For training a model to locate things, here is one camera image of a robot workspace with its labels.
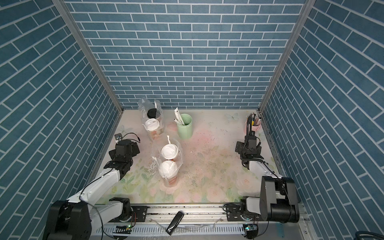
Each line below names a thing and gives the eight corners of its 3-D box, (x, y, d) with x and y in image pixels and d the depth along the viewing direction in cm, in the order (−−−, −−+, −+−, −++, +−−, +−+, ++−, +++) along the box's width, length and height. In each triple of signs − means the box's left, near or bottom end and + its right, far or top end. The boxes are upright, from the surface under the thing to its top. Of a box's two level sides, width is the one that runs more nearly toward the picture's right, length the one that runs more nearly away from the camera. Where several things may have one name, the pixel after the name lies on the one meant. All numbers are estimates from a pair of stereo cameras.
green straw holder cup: (178, 139, 105) (176, 126, 94) (180, 126, 112) (178, 113, 101) (192, 139, 105) (191, 126, 94) (192, 126, 112) (192, 113, 101)
